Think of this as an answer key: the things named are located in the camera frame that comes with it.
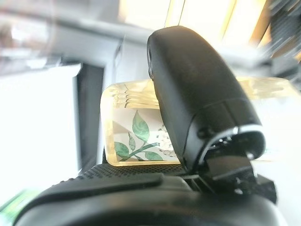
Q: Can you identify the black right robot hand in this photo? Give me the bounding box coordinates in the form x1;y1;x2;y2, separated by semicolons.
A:
14;26;280;226

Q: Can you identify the tea bottle with leaf label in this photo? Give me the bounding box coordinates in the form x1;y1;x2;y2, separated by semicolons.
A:
100;76;293;168

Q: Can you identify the green drink can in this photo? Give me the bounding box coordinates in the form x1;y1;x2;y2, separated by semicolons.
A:
0;188;33;224

